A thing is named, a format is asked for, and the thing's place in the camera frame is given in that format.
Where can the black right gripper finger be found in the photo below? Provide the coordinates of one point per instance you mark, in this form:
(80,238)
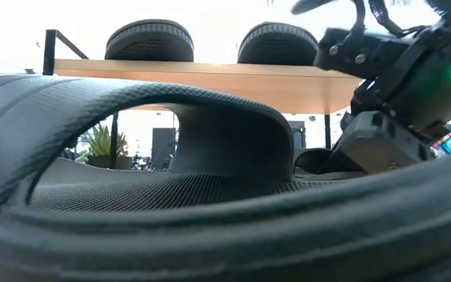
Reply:
(343,165)

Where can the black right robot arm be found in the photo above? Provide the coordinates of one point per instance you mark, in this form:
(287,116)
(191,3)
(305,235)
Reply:
(437,94)

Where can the black cabinet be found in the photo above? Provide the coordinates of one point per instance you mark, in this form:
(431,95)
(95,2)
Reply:
(298,135)

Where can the black panel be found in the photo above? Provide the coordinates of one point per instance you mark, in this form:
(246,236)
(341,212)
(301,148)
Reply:
(163,149)

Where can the green potted plant black pot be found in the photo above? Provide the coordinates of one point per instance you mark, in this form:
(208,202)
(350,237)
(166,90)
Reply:
(100,145)

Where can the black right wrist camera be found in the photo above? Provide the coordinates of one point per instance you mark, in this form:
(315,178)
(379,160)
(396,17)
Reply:
(382,51)

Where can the wooden shelf black metal frame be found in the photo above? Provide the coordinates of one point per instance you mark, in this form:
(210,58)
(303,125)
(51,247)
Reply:
(229,86)

